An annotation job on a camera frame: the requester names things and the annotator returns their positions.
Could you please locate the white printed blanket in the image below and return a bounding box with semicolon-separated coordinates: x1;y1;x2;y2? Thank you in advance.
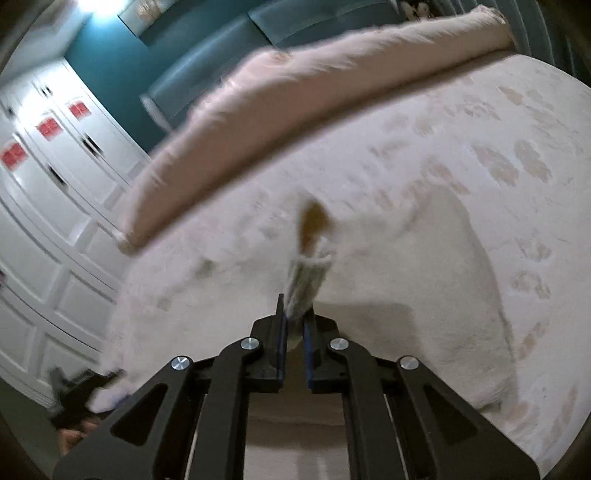
104;51;591;480

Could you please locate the framed wall picture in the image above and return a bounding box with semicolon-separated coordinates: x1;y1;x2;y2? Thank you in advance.
117;0;195;38

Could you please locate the person's left hand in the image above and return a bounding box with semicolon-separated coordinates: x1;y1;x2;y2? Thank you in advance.
59;418;95;457

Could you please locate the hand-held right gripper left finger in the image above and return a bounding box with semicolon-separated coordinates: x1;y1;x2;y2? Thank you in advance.
53;294;287;480

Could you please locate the white fluffy towel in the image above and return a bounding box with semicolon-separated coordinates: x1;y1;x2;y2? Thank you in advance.
88;185;513;425

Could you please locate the long pink pillow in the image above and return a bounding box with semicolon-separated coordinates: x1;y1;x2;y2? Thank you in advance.
115;4;515;254

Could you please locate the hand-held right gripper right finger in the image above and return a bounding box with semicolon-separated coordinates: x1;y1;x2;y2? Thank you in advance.
302;309;541;480

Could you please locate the teal padded headboard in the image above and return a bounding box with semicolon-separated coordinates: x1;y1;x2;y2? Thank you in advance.
141;0;407;132

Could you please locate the blue-grey curtain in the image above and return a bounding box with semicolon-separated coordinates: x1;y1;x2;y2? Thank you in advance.
501;0;575;77

